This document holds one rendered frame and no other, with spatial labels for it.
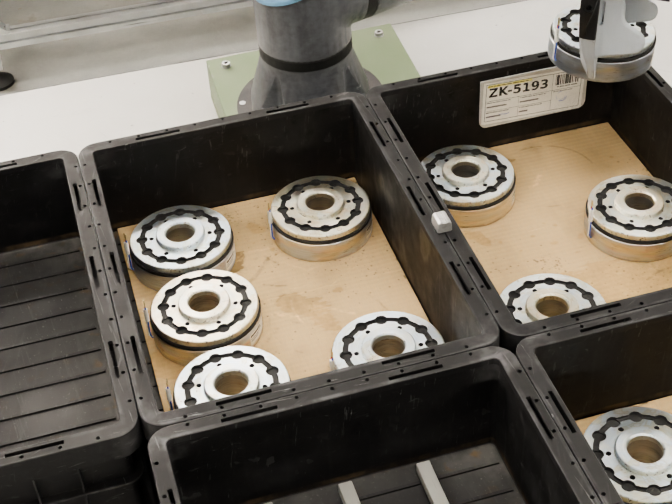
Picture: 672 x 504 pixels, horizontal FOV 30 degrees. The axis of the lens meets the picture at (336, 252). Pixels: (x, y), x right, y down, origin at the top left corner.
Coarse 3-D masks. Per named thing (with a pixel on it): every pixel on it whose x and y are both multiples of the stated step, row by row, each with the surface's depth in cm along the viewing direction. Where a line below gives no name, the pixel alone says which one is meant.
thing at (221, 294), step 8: (192, 288) 118; (200, 288) 118; (208, 288) 118; (216, 288) 118; (184, 296) 117; (192, 296) 117; (216, 296) 118; (224, 296) 117; (184, 304) 116; (224, 304) 116; (184, 312) 115; (192, 312) 115; (200, 312) 115; (208, 312) 115; (216, 312) 115; (224, 312) 116; (192, 320) 115; (200, 320) 115; (208, 320) 115
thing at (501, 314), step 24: (456, 72) 133; (480, 72) 133; (648, 72) 131; (384, 96) 131; (384, 120) 127; (408, 144) 123; (408, 168) 120; (432, 192) 118; (456, 240) 112; (480, 264) 109; (480, 288) 107; (504, 312) 104; (576, 312) 104; (600, 312) 104; (624, 312) 104; (504, 336) 103; (528, 336) 102
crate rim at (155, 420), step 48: (336, 96) 130; (96, 144) 126; (144, 144) 126; (384, 144) 124; (96, 192) 122; (432, 240) 112; (480, 336) 102; (144, 384) 100; (288, 384) 99; (144, 432) 98
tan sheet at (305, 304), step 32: (256, 224) 131; (256, 256) 127; (288, 256) 127; (352, 256) 126; (384, 256) 126; (256, 288) 123; (288, 288) 123; (320, 288) 123; (352, 288) 122; (384, 288) 122; (288, 320) 119; (320, 320) 119; (352, 320) 119; (288, 352) 116; (320, 352) 116; (160, 384) 114
